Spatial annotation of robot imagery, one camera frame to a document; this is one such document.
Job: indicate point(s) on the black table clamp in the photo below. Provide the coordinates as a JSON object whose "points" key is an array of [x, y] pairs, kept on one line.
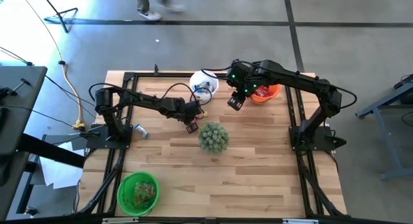
{"points": [[156, 69]]}

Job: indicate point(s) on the green succulent in grey pot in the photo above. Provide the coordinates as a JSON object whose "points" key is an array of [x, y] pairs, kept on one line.
{"points": [[211, 138]]}

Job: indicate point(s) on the black clamp tool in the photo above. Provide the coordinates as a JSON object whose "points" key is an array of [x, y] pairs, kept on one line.
{"points": [[6, 93]]}

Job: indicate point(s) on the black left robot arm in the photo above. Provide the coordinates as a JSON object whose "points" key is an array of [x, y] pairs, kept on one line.
{"points": [[142, 101]]}

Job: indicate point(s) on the dark grey desk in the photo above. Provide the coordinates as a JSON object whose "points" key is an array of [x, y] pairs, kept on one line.
{"points": [[22, 98]]}

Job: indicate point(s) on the white paper sheets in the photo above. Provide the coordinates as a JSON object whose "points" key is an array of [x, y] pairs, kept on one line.
{"points": [[58, 175]]}

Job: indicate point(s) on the black tripod stand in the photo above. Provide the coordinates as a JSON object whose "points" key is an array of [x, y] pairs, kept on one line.
{"points": [[53, 11]]}

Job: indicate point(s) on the silver metal bracket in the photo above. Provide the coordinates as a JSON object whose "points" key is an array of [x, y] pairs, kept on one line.
{"points": [[300, 221], [120, 220]]}

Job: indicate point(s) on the green plastic bucket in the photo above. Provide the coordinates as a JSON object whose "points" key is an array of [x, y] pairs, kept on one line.
{"points": [[126, 188]]}

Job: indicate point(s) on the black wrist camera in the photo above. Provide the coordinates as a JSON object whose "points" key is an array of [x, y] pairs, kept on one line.
{"points": [[195, 107], [238, 72]]}

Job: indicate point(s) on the red Skittles candy pack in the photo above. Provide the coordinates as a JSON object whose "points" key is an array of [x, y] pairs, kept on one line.
{"points": [[267, 95], [266, 90], [259, 92]]}

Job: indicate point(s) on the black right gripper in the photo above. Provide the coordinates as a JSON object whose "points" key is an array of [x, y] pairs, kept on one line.
{"points": [[246, 86]]}

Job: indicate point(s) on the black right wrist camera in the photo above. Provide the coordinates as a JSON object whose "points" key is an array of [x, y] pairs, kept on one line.
{"points": [[238, 72]]}

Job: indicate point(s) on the blue grey table frame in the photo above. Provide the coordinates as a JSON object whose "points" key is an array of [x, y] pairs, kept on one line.
{"points": [[387, 141]]}

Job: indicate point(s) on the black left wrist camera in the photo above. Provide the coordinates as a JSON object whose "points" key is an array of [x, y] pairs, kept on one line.
{"points": [[195, 107]]}

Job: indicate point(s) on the orange plastic pumpkin bucket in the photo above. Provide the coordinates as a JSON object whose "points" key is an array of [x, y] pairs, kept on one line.
{"points": [[271, 95]]}

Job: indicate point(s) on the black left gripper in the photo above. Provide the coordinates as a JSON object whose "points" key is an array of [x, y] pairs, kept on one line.
{"points": [[180, 111]]}

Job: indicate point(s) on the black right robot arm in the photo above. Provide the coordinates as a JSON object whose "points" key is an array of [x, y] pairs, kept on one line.
{"points": [[297, 78]]}

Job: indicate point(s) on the white plastic bucket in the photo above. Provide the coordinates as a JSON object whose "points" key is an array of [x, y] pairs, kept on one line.
{"points": [[197, 78]]}

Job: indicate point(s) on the person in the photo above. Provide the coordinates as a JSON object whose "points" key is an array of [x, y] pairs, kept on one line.
{"points": [[150, 12]]}

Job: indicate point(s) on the thin black rod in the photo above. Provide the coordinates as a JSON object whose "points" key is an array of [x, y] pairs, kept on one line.
{"points": [[29, 63]]}

